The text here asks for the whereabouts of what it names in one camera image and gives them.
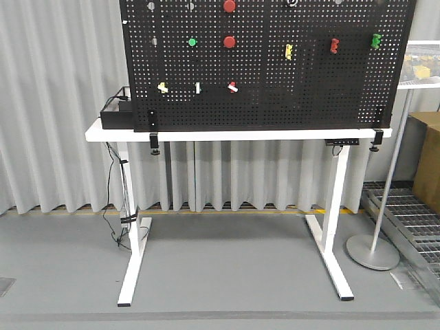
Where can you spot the metal floor grate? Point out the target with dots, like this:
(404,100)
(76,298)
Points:
(409,228)

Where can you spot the right black table clamp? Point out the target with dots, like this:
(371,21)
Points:
(378,131)

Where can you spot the cardboard box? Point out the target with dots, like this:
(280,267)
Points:
(426,181)

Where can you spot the lower red mushroom button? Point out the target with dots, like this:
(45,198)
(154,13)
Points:
(229,42)

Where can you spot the black table clamp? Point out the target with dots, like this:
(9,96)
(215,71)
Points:
(153,135)
(378,131)

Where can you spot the yellow rotary switch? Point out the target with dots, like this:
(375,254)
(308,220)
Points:
(162,87)

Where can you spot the black electronics box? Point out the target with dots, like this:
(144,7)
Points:
(117,111)

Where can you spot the black perforated pegboard panel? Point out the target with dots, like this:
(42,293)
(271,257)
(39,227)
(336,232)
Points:
(314,90)

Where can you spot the upper red mushroom button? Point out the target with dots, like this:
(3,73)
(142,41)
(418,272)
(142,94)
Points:
(229,6)

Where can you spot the silver sign stand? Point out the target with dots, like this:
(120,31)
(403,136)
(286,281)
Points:
(388,178)

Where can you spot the red mushroom button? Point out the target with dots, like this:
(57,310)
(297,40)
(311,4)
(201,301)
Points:
(229,6)
(229,42)

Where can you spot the red rotary switch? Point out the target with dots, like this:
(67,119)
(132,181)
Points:
(232,87)

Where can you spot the left black table clamp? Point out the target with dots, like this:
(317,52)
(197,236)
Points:
(153,135)

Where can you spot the grey curtain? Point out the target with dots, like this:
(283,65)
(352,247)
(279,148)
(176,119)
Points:
(60,61)

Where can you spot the desk height control panel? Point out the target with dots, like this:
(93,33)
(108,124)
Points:
(342,142)

